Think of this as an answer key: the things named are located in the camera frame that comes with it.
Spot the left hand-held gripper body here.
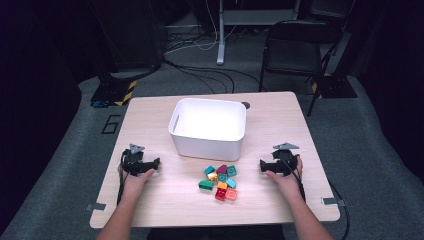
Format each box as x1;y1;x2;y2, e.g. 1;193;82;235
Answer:
121;143;146;177

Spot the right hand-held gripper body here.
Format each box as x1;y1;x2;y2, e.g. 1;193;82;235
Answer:
271;142;300;177

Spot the white plastic bin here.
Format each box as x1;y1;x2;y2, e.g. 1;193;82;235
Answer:
168;97;248;163

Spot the person's left hand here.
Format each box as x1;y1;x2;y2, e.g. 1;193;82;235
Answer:
117;164;156;202

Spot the person's right hand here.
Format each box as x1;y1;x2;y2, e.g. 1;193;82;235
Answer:
265;155;306;205

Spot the grey table clip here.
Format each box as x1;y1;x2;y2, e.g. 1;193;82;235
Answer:
320;196;347;208
85;202;108;212

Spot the black yellow-striped stand base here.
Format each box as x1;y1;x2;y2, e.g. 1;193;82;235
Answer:
90;74;138;108
311;73;358;99

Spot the black folding chair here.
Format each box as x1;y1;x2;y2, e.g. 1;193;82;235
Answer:
259;19;344;118

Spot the black curtain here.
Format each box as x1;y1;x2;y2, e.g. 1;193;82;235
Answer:
0;0;83;231
346;0;424;181

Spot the large black case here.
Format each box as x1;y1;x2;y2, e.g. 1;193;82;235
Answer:
89;0;168;79

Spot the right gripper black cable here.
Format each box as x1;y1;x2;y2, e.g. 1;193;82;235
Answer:
281;156;351;240

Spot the black floor cable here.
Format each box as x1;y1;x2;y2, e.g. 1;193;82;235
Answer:
186;66;266;93
162;59;236;94

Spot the white floor cable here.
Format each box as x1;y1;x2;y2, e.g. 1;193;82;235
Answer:
164;0;238;54

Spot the white desk frame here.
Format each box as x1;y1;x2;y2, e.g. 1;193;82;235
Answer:
216;0;303;66

